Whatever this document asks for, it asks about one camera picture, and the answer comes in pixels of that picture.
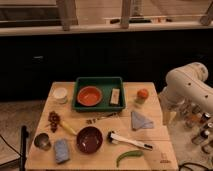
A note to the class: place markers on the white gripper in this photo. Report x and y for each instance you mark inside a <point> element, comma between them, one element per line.
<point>169,114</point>

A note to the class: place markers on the blue towel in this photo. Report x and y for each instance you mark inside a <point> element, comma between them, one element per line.
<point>139,121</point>

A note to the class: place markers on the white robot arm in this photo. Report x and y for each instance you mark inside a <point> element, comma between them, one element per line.
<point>186,83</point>

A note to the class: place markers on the orange bowl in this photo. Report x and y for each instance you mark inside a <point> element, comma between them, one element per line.
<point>89,96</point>

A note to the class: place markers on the purple bowl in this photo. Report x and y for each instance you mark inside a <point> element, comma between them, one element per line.
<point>89,140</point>

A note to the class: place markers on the orange tomato toy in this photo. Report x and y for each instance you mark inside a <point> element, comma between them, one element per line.
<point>142,95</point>

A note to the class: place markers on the dark utensil on table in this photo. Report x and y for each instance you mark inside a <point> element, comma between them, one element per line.
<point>94,120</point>

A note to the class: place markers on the green chili pepper toy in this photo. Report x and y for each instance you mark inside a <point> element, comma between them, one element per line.
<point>133,153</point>

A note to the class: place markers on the beige block in tray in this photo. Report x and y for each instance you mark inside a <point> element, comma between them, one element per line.
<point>114,99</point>

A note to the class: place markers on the green plastic tray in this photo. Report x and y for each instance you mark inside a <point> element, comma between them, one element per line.
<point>105,84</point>

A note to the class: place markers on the yellow banana toy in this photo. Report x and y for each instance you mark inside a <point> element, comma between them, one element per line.
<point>67,127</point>

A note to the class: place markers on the white cup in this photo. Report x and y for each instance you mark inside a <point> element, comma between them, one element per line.
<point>60,95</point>

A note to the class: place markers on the blue sponge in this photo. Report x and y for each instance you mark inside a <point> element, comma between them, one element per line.
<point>61,151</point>

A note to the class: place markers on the small metal cup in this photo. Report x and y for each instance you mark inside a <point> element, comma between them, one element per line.
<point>42,141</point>

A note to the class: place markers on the black stand pole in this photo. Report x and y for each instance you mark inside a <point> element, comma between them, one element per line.
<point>24,136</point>

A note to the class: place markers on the dish brush white handle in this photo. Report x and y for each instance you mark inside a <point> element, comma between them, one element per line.
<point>112,136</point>

